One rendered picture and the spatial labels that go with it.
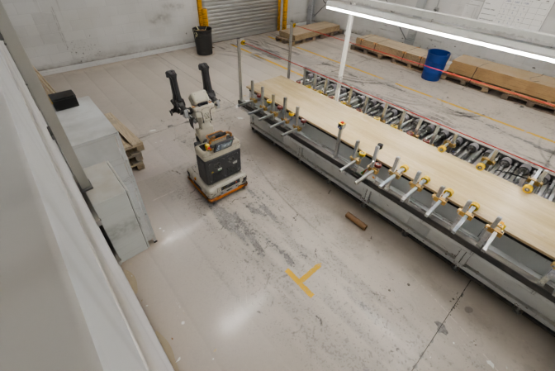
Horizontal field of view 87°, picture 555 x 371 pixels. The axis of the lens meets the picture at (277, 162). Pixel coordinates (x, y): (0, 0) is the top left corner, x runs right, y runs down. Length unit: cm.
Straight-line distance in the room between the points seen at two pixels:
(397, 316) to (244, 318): 152
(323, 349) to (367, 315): 58
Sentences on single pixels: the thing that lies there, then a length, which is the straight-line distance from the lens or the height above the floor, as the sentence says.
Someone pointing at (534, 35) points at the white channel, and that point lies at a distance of 299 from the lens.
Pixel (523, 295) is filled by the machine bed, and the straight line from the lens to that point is 399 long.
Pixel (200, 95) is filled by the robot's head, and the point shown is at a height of 135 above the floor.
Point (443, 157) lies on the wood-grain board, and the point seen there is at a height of 90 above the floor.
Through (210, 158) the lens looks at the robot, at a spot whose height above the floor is 73.
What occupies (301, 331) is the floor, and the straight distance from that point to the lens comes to 321.
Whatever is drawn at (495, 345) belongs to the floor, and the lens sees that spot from 383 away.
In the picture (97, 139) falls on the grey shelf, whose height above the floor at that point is 154.
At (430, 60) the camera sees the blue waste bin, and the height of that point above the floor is 51.
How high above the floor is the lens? 297
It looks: 38 degrees down
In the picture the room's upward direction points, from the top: 3 degrees clockwise
